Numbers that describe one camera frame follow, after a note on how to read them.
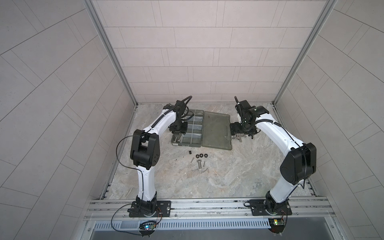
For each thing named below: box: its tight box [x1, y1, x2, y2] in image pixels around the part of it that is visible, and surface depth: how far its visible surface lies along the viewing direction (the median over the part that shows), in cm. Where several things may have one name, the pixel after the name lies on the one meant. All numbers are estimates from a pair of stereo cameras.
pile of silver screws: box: [190, 157, 209, 174], surface depth 86 cm
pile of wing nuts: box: [232, 133, 247, 143], surface depth 98 cm
